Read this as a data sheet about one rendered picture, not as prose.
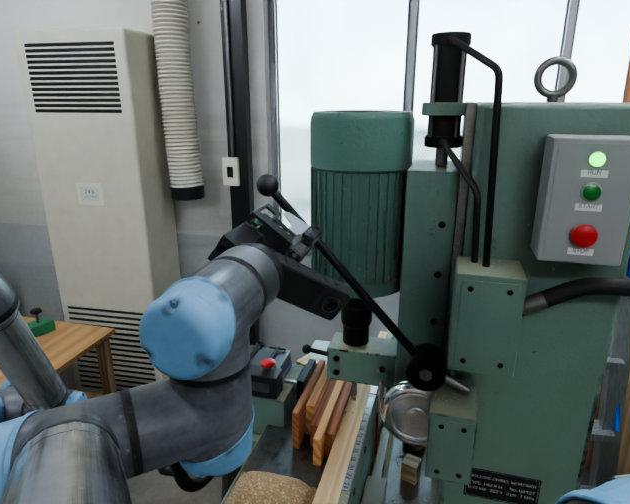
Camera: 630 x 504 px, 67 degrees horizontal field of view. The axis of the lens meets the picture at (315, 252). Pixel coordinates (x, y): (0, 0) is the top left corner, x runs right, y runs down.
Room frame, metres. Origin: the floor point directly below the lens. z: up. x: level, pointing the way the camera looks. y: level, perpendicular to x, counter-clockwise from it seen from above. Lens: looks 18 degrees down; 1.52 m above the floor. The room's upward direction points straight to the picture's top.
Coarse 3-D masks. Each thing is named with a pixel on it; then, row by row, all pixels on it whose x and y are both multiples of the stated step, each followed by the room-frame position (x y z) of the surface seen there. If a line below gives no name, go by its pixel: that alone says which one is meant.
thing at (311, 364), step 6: (312, 360) 0.89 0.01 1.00; (306, 366) 0.87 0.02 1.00; (312, 366) 0.87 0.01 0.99; (306, 372) 0.85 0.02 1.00; (312, 372) 0.87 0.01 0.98; (300, 378) 0.82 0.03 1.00; (306, 378) 0.83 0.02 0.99; (294, 384) 0.86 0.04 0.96; (300, 384) 0.81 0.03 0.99; (306, 384) 0.83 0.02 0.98; (294, 390) 0.85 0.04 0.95; (300, 390) 0.81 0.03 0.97
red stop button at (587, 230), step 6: (576, 228) 0.58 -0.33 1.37; (582, 228) 0.57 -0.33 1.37; (588, 228) 0.57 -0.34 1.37; (594, 228) 0.57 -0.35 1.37; (576, 234) 0.58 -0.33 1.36; (582, 234) 0.57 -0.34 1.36; (588, 234) 0.57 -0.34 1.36; (594, 234) 0.57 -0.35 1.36; (576, 240) 0.58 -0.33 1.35; (582, 240) 0.57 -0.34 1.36; (588, 240) 0.57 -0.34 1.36; (594, 240) 0.57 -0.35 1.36; (582, 246) 0.57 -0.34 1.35; (588, 246) 0.57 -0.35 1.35
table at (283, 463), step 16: (272, 432) 0.78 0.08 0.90; (288, 432) 0.78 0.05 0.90; (256, 448) 0.74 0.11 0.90; (272, 448) 0.74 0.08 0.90; (288, 448) 0.74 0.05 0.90; (304, 448) 0.74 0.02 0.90; (368, 448) 0.75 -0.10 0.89; (256, 464) 0.70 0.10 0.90; (272, 464) 0.70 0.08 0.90; (288, 464) 0.70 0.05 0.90; (304, 464) 0.70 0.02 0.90; (368, 464) 0.75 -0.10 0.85; (304, 480) 0.66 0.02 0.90
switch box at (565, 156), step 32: (544, 160) 0.64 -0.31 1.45; (576, 160) 0.59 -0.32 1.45; (608, 160) 0.58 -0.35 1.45; (544, 192) 0.61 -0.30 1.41; (576, 192) 0.59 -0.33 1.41; (608, 192) 0.58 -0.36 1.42; (544, 224) 0.60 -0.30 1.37; (576, 224) 0.59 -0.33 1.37; (608, 224) 0.58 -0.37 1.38; (544, 256) 0.59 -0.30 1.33; (576, 256) 0.58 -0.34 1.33; (608, 256) 0.57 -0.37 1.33
